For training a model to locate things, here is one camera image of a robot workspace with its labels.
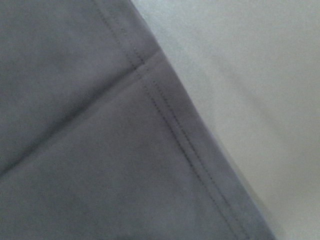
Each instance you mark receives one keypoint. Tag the brown t-shirt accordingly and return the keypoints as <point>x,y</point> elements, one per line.
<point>99,140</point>

